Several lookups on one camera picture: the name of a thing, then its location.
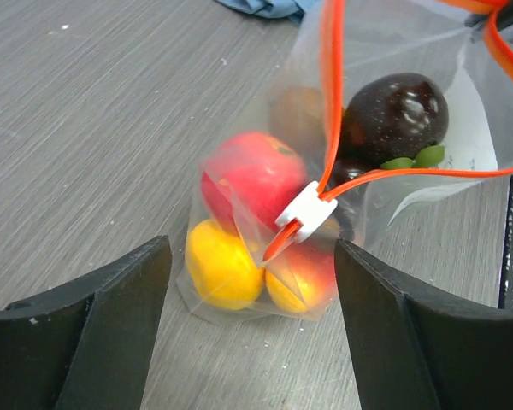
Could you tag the yellow toy lemon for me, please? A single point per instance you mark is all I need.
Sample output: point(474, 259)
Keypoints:
point(222, 271)

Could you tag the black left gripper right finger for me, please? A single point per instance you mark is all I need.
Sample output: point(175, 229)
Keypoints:
point(415, 346)

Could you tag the blue cloth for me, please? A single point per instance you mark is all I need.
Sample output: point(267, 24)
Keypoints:
point(292, 10)

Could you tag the red toy apple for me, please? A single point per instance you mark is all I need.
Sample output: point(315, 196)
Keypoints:
point(261, 171)

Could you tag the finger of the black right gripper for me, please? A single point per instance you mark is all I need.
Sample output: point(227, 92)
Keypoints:
point(503, 20)

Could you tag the red toy pepper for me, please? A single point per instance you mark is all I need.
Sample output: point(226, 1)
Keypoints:
point(302, 279)

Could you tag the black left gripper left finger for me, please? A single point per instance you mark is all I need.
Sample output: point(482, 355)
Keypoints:
point(88, 343)

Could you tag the clear zip top bag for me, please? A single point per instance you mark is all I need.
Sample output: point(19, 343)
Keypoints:
point(341, 47)

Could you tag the dark purple toy plum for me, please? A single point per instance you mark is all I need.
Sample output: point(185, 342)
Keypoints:
point(394, 116)

